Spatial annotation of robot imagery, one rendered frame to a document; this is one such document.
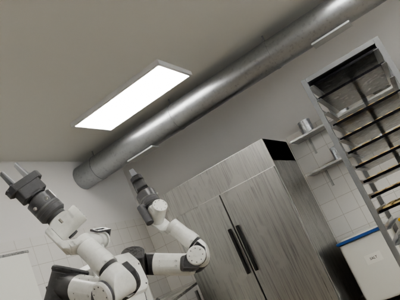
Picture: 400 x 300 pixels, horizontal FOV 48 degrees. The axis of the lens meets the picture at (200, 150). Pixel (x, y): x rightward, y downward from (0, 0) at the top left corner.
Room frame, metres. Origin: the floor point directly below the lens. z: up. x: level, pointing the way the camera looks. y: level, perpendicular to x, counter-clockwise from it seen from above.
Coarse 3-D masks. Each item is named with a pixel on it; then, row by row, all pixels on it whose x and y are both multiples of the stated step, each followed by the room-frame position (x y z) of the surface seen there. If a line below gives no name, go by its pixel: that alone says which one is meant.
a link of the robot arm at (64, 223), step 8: (56, 200) 1.36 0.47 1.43; (48, 208) 1.34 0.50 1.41; (56, 208) 1.35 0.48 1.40; (72, 208) 1.37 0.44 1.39; (40, 216) 1.34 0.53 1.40; (48, 216) 1.34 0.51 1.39; (56, 216) 1.35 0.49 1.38; (64, 216) 1.36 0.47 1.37; (72, 216) 1.37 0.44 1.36; (80, 216) 1.38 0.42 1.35; (56, 224) 1.35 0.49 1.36; (64, 224) 1.36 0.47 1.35; (72, 224) 1.37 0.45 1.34; (80, 224) 1.39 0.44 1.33; (56, 232) 1.35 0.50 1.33; (64, 232) 1.36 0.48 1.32; (72, 232) 1.38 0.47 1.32
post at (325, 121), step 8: (304, 80) 2.55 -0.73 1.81; (304, 88) 2.56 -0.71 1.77; (312, 96) 2.55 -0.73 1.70; (312, 104) 2.56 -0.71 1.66; (320, 112) 2.56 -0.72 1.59; (328, 128) 2.56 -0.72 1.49; (336, 136) 2.58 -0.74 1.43; (336, 144) 2.56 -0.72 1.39; (344, 152) 2.55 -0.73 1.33; (344, 160) 2.56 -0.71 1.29; (352, 168) 2.55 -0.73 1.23; (352, 176) 2.56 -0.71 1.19; (360, 184) 2.55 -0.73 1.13; (360, 192) 2.56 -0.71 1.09; (368, 200) 2.55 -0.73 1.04; (368, 208) 2.56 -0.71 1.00; (376, 216) 2.56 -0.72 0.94; (384, 232) 2.56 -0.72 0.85; (392, 248) 2.56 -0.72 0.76
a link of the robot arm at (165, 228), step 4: (164, 220) 1.97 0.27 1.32; (172, 220) 1.90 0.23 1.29; (176, 220) 1.91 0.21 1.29; (152, 224) 1.94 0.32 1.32; (160, 224) 1.95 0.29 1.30; (164, 224) 1.96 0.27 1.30; (168, 224) 1.89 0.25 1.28; (172, 224) 1.89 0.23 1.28; (156, 228) 1.94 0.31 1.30; (160, 228) 1.94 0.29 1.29; (164, 228) 1.94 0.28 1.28; (168, 228) 1.90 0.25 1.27; (172, 228) 1.89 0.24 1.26; (160, 232) 1.94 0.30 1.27; (164, 232) 1.93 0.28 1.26; (168, 232) 1.91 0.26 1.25
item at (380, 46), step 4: (376, 36) 2.38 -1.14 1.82; (376, 40) 2.38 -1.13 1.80; (376, 44) 2.39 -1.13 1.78; (380, 44) 2.38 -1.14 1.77; (380, 48) 2.38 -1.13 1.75; (384, 48) 2.38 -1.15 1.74; (380, 52) 2.40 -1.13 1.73; (384, 52) 2.38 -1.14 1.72; (384, 56) 2.39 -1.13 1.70; (388, 56) 2.38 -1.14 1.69; (388, 60) 2.38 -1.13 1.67; (388, 64) 2.39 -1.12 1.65; (392, 64) 2.38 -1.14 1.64; (392, 68) 2.38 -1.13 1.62; (396, 68) 2.38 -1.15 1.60; (392, 72) 2.39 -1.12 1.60; (396, 72) 2.38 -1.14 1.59; (396, 76) 2.38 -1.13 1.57
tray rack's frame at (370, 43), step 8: (360, 48) 2.42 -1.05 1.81; (368, 48) 2.52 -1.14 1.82; (344, 56) 2.45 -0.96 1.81; (352, 56) 2.44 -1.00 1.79; (360, 56) 2.59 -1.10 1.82; (336, 64) 2.48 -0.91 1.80; (344, 64) 2.61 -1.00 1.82; (320, 72) 2.51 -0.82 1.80; (328, 72) 2.62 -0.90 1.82; (312, 80) 2.56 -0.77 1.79; (368, 104) 3.05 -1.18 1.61; (392, 144) 3.04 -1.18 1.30; (360, 160) 3.12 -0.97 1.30; (368, 176) 3.12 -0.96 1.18
